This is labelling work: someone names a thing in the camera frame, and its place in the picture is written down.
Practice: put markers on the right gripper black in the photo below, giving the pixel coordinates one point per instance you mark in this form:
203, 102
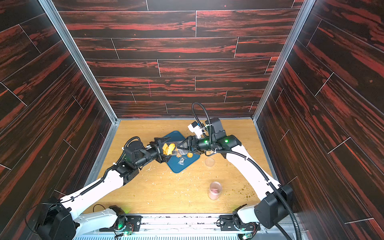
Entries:
190, 144

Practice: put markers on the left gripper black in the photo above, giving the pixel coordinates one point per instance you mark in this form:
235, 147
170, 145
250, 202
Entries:
160, 158

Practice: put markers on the clear jar with yellow cookies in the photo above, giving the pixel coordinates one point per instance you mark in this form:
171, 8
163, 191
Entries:
176, 150

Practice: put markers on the clear jar lid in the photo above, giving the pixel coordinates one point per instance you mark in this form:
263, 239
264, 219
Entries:
209, 162

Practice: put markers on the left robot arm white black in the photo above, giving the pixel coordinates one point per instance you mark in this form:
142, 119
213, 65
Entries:
64, 219

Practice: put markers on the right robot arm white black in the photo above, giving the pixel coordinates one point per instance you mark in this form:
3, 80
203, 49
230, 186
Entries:
275, 200

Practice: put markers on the clear jar with pink cookies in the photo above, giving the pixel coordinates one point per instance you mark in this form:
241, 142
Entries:
215, 190

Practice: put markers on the teal plastic tray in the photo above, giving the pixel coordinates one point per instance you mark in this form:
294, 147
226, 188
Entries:
173, 162

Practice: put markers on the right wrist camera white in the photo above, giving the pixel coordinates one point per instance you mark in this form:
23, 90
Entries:
198, 129

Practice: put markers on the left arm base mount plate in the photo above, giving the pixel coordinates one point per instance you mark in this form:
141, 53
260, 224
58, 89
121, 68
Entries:
126, 224

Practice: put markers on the aluminium front rail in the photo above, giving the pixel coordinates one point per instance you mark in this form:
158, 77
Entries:
189, 227

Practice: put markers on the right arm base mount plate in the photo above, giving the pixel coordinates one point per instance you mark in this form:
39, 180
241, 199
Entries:
232, 223

